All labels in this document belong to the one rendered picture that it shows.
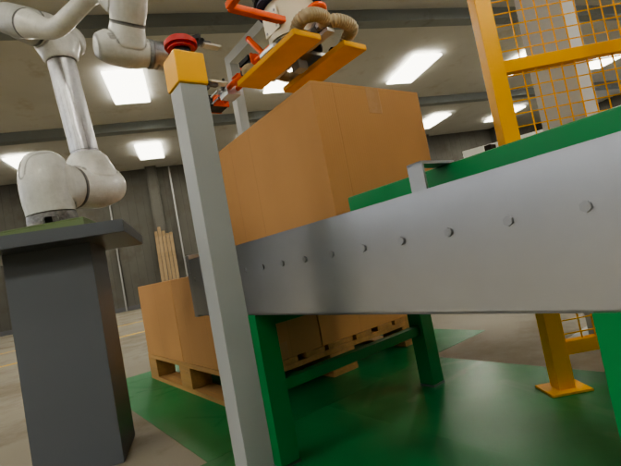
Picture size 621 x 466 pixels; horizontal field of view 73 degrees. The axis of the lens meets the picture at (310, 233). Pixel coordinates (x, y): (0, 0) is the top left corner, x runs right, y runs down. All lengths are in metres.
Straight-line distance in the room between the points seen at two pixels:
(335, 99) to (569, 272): 0.73
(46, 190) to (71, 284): 0.33
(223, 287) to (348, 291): 0.25
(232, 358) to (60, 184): 0.99
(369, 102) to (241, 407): 0.81
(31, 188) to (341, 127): 1.05
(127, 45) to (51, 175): 0.51
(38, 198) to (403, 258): 1.26
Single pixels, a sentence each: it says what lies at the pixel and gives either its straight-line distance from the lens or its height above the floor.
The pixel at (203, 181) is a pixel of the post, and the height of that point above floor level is 0.72.
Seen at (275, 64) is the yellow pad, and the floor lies 1.14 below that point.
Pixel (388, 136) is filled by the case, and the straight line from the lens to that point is 1.20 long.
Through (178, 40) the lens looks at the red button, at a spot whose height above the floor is 1.02.
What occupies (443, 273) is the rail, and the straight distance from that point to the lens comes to 0.66.
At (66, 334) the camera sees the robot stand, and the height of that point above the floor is 0.43.
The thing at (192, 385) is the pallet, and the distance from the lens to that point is 2.17.
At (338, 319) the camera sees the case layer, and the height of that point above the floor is 0.23.
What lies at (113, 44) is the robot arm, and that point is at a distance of 1.49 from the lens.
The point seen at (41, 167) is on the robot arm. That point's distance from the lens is 1.67.
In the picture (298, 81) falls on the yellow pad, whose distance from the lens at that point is 1.58.
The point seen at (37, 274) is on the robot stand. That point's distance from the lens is 1.58.
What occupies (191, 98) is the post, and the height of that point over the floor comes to 0.90.
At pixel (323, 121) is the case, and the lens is 1.06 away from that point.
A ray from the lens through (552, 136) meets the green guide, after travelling 0.69.
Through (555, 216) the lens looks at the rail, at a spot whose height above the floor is 0.52.
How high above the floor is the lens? 0.53
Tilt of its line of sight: 3 degrees up
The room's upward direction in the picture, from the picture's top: 11 degrees counter-clockwise
